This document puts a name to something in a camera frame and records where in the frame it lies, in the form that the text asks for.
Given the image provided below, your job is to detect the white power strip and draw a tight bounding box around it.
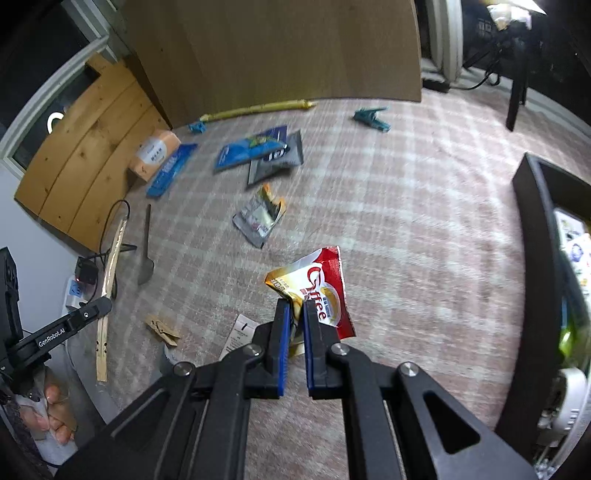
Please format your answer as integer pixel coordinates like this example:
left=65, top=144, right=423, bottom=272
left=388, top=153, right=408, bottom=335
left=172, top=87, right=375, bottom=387
left=64, top=275, right=93, bottom=311

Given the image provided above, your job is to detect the bamboo strip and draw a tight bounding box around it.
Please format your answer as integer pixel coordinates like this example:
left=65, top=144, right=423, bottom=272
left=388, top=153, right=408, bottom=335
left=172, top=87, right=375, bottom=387
left=95, top=218, right=128, bottom=383

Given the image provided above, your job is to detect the blue flat sachet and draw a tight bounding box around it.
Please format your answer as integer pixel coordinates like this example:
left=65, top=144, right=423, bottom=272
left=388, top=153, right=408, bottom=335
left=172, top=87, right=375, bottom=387
left=146, top=143, right=198, bottom=199

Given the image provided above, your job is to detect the light wooden board panel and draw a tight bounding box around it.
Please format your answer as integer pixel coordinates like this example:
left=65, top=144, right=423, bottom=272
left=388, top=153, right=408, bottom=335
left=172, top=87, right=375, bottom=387
left=122, top=1, right=422, bottom=127

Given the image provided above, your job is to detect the small blue clip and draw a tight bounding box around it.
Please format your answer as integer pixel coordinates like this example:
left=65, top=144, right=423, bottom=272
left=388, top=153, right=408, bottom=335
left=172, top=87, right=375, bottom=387
left=187, top=121, right=206, bottom=134

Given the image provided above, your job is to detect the wooden clothes peg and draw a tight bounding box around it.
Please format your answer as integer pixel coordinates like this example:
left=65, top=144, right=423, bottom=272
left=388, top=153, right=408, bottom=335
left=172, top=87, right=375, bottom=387
left=144, top=315, right=181, bottom=348

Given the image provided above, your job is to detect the white paper slip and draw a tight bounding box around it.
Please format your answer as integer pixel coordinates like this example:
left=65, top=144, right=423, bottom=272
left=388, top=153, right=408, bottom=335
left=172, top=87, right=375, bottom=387
left=218, top=314, right=259, bottom=361

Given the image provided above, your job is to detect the red coffee sachet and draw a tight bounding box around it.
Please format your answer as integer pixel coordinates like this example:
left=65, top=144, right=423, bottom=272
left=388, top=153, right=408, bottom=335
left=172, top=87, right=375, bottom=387
left=264, top=246, right=356, bottom=357

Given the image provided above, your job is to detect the silver gold foil sachet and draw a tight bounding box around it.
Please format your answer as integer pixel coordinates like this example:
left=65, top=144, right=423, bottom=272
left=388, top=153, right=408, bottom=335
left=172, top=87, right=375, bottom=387
left=232, top=183, right=287, bottom=248

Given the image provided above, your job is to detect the person's hand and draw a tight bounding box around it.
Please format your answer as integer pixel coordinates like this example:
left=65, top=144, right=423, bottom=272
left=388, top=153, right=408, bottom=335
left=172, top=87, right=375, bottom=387
left=17, top=367, right=78, bottom=445

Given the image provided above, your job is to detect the pine wood plank board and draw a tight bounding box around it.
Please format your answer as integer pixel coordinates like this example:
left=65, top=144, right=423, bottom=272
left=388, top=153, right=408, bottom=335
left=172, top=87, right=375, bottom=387
left=14, top=54, right=167, bottom=251

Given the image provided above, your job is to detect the orange tissue pack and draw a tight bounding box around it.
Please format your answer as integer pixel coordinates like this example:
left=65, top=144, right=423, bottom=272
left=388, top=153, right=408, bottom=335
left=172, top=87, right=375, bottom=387
left=128, top=129, right=180, bottom=182

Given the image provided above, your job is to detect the black cable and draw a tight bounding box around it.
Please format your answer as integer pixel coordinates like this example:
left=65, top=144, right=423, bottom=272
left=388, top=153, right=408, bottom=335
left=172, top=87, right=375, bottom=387
left=87, top=198, right=139, bottom=301

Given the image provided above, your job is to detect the teal clothes peg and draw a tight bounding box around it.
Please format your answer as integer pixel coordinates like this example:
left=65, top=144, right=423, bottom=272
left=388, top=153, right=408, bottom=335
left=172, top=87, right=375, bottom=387
left=353, top=107, right=391, bottom=133

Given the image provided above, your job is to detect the black stand leg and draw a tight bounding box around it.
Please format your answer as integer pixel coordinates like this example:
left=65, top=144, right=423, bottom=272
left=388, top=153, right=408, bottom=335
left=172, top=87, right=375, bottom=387
left=506, top=37, right=529, bottom=132

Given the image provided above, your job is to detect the long yellow stick packet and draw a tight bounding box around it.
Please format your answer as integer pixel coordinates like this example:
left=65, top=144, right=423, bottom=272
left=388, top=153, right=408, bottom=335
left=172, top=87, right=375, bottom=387
left=199, top=99, right=318, bottom=123

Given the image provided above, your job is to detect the grey foil pouch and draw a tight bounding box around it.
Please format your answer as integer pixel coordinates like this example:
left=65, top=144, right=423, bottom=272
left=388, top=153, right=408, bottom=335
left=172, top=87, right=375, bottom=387
left=247, top=130, right=304, bottom=186

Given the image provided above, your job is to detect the blue card with mascot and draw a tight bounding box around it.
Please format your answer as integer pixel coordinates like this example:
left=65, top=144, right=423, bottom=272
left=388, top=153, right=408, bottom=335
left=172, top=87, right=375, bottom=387
left=213, top=125, right=287, bottom=172

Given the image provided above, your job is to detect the black storage tray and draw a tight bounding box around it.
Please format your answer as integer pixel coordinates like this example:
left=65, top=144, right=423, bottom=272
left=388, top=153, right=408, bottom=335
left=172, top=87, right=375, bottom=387
left=495, top=153, right=590, bottom=461

